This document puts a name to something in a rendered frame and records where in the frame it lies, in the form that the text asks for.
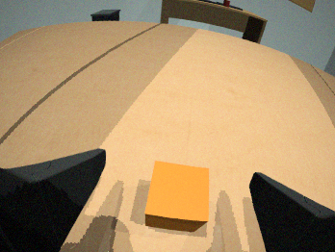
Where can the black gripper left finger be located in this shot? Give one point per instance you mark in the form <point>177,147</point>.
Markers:
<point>40,202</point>

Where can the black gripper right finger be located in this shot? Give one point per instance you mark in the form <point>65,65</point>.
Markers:
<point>289,221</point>

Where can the orange block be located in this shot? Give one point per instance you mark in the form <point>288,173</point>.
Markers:
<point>178,198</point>

